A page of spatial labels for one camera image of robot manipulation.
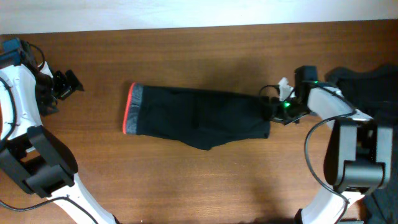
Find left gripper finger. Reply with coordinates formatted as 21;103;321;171
53;71;72;100
65;70;84;92

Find black leggings red waistband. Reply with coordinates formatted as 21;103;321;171
122;83;271;151

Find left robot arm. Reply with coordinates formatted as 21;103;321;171
1;63;118;223

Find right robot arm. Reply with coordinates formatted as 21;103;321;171
259;80;393;223

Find dark clothes pile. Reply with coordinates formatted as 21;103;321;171
325;64;398;224

